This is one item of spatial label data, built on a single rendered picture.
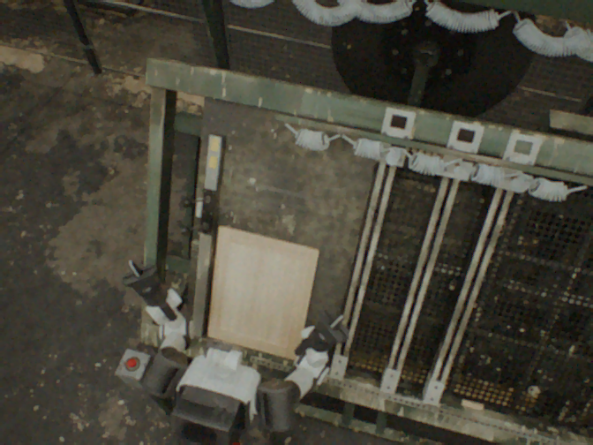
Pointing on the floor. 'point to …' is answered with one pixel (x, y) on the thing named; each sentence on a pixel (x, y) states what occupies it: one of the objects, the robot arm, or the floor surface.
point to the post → (164, 403)
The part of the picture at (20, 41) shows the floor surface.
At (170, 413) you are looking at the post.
